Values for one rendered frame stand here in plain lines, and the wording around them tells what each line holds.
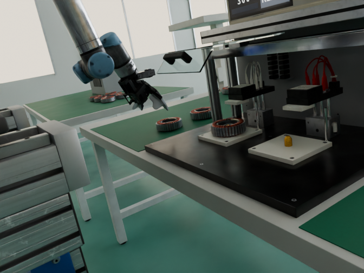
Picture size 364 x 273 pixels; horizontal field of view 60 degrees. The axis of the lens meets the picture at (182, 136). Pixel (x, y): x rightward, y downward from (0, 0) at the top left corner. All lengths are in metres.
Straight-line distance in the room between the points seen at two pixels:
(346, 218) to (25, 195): 0.51
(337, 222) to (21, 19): 5.10
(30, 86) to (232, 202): 4.79
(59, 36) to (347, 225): 5.10
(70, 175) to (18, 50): 4.85
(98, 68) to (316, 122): 0.64
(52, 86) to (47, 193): 4.87
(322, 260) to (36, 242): 0.43
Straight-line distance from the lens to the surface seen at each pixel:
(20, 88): 5.28
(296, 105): 0.88
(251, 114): 1.12
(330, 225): 0.61
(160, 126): 1.31
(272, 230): 0.62
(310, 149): 0.84
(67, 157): 0.48
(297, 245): 0.59
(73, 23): 0.99
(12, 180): 0.48
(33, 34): 5.35
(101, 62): 0.97
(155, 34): 5.95
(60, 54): 5.38
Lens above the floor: 1.08
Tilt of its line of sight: 16 degrees down
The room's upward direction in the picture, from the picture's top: 10 degrees counter-clockwise
